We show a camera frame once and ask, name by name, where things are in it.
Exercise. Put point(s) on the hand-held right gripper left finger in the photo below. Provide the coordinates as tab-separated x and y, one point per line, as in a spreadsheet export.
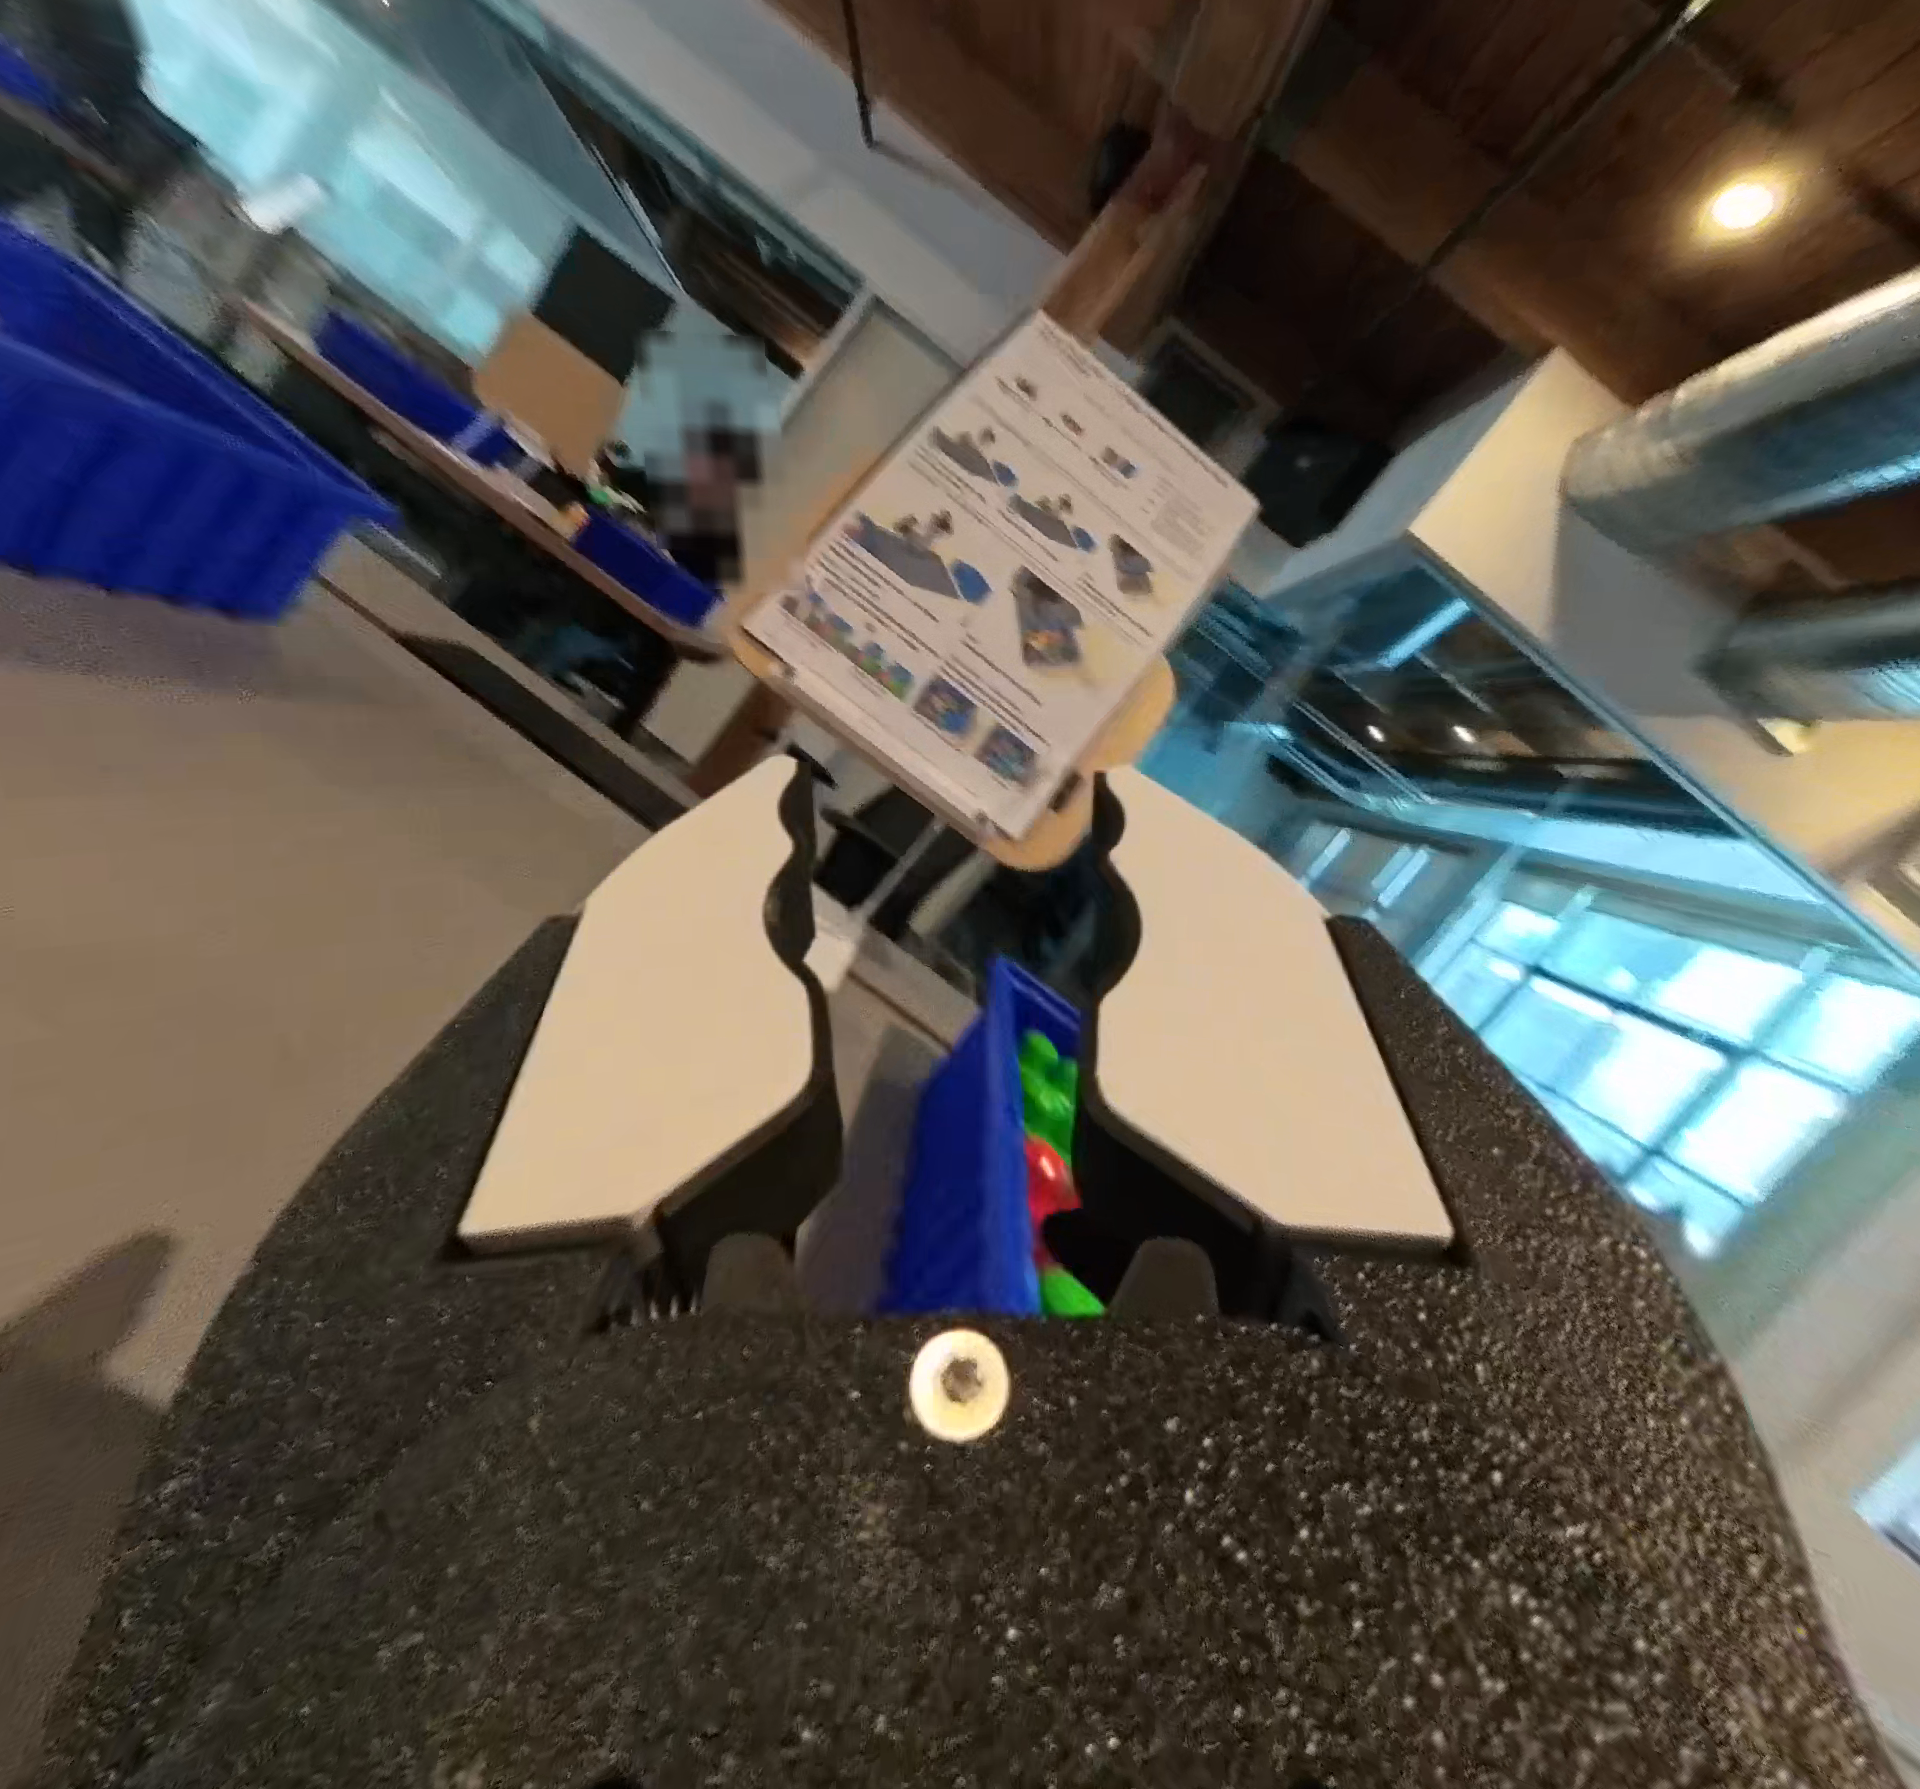
662	1055

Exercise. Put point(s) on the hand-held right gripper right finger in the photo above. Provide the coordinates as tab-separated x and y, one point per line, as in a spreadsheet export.
1277	1068

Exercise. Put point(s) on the cluster of built block bridges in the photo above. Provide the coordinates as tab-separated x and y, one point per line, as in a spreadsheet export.
1044	1084

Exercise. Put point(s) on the blue plastic bin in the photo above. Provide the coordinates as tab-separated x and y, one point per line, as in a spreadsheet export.
953	1160
653	576
151	468
398	380

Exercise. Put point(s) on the wooden display board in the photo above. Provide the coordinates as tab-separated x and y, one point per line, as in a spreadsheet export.
1148	711

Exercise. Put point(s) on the round ceiling light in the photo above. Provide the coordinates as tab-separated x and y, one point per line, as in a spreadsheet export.
1743	202

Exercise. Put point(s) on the silver air duct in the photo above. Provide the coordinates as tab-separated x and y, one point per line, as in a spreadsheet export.
1771	426

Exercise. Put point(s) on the wooden support post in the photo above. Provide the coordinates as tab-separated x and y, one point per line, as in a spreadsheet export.
1216	50

